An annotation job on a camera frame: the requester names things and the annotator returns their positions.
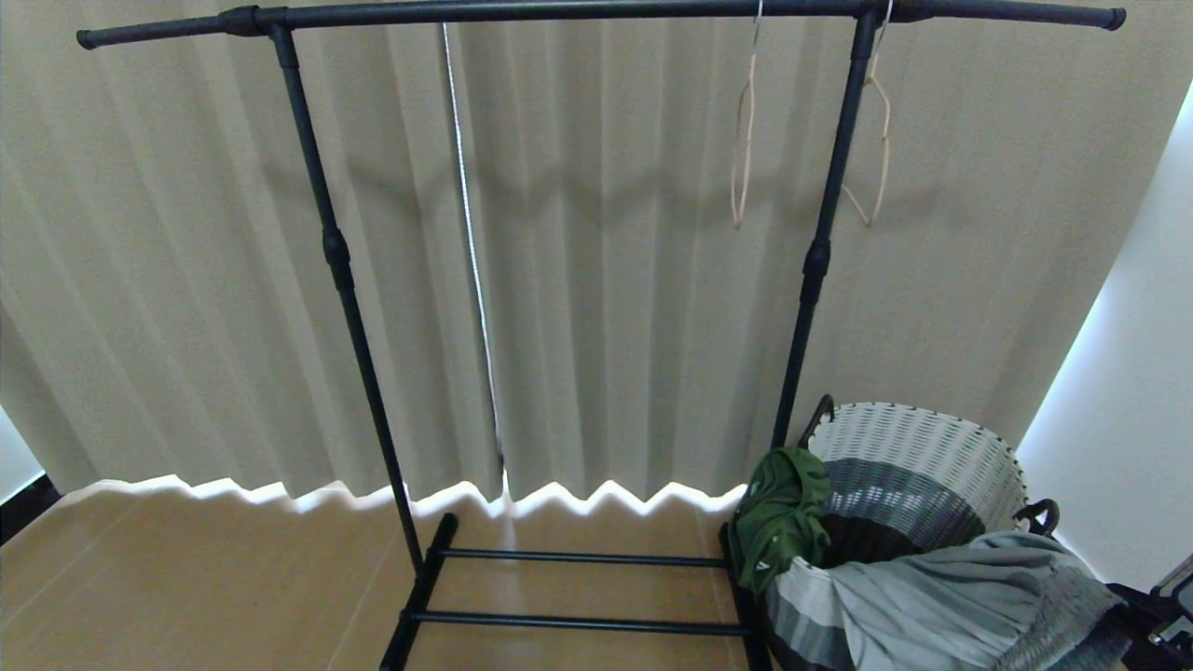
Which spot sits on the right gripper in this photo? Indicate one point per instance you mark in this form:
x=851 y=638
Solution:
x=1132 y=601

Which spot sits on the pale grey shorts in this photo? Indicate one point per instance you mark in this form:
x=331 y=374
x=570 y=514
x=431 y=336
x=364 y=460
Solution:
x=951 y=606

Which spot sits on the green shirt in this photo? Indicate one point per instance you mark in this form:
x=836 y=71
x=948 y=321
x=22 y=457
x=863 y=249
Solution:
x=778 y=522

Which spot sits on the pink clothes hanger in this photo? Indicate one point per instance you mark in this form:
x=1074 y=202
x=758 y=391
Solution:
x=884 y=149
x=743 y=158

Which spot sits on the white laundry basket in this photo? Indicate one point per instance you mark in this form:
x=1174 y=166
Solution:
x=913 y=438

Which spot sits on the black clothes rack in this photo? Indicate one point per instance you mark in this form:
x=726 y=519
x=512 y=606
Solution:
x=335 y=256

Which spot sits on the beige curtain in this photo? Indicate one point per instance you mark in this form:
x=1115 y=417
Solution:
x=606 y=280

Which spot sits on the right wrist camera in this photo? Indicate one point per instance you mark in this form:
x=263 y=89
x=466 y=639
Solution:
x=1176 y=596

